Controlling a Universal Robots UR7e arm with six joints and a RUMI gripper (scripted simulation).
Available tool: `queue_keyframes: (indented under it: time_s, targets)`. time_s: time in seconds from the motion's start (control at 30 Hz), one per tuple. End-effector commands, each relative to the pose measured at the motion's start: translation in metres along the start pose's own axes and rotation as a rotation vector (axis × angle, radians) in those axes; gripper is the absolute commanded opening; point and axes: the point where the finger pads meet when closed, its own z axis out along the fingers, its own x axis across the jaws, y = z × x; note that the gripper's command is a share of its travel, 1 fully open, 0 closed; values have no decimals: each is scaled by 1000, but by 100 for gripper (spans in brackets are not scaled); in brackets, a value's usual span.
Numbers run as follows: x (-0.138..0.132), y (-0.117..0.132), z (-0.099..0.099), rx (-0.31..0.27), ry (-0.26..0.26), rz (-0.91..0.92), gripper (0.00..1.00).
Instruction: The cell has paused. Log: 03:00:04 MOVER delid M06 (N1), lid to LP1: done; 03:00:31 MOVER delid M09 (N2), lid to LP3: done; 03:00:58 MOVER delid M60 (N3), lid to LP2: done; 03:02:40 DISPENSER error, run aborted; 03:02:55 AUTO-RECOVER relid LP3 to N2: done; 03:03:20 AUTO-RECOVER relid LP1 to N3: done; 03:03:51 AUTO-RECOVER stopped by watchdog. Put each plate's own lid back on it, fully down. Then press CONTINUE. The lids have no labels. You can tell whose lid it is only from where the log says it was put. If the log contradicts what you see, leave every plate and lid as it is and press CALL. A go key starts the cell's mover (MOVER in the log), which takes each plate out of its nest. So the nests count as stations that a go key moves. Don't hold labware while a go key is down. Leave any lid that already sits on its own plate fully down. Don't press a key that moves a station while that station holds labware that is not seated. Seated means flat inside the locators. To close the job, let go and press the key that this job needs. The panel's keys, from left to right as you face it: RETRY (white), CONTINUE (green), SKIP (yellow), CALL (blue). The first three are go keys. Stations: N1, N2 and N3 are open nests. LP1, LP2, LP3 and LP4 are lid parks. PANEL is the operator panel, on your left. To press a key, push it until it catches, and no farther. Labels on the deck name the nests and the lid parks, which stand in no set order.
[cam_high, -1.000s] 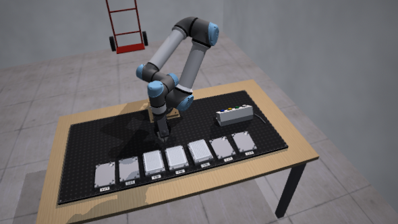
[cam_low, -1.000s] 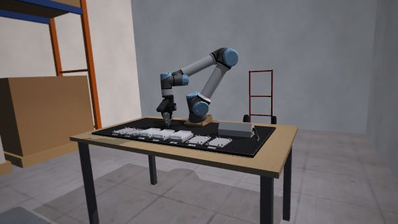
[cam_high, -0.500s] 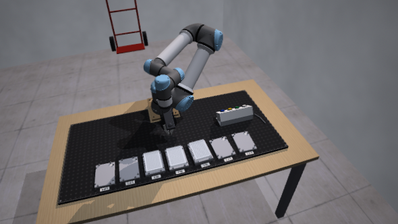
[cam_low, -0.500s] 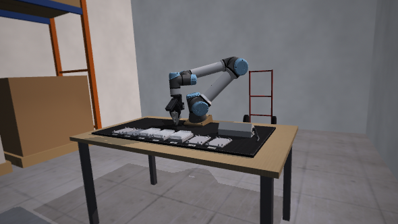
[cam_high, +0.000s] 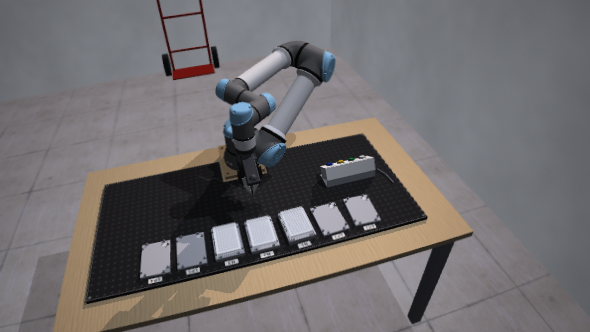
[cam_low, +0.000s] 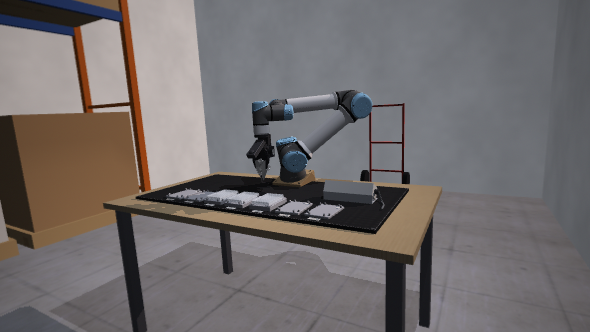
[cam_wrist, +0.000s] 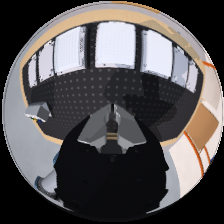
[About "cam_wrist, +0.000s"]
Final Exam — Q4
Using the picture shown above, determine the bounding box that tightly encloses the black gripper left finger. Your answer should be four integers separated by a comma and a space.
53, 103, 112, 170

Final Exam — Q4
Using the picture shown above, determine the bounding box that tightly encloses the white control panel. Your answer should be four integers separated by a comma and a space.
25, 101, 52, 122

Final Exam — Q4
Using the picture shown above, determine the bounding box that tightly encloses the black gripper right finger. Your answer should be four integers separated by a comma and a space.
112, 103, 169, 172

